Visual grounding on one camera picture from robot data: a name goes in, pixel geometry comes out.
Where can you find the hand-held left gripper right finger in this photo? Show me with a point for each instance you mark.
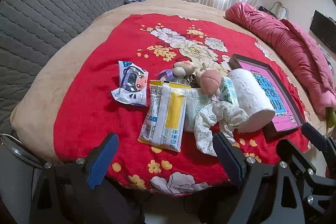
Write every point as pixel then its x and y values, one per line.
pixel 228 161

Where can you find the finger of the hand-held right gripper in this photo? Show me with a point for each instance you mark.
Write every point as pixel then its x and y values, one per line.
pixel 313 134
pixel 294 153

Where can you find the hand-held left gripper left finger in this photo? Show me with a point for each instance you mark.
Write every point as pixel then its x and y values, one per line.
pixel 102 158

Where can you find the white floral cloth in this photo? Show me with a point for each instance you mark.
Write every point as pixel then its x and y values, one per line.
pixel 210 119

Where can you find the large white tissue pack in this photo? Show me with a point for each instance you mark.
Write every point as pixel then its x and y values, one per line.
pixel 193 108

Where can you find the small green tissue pack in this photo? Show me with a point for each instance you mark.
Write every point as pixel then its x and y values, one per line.
pixel 228 90

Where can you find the white toilet paper roll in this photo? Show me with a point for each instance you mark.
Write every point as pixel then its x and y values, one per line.
pixel 252 92

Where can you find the yellow and white packet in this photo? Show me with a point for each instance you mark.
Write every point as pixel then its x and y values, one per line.
pixel 168 119

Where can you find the cartoon print wipes packet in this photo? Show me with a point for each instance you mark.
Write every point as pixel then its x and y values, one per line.
pixel 131 82

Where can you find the beige plush toy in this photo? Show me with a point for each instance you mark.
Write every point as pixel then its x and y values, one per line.
pixel 210 81

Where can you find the leopard print cloth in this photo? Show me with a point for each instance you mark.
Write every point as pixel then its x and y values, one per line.
pixel 190 79

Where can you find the brown tray with pink bottom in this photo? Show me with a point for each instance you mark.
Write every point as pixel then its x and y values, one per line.
pixel 249 67

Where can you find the green cloth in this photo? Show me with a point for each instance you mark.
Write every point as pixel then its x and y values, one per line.
pixel 331 116

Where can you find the red floral blanket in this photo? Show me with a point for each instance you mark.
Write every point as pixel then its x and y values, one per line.
pixel 92 108

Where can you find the round glass table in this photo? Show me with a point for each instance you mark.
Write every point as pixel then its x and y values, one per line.
pixel 18 151

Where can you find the pink quilt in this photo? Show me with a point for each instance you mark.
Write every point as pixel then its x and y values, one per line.
pixel 288 48

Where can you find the beige bed sheet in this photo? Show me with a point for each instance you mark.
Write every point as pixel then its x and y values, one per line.
pixel 52 77

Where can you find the purple satin cloth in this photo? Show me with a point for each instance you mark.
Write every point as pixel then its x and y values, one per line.
pixel 166 74

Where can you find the grey quilted headboard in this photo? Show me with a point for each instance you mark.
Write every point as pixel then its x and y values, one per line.
pixel 52 3

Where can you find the black wall television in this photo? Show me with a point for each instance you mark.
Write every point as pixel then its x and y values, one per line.
pixel 323 29

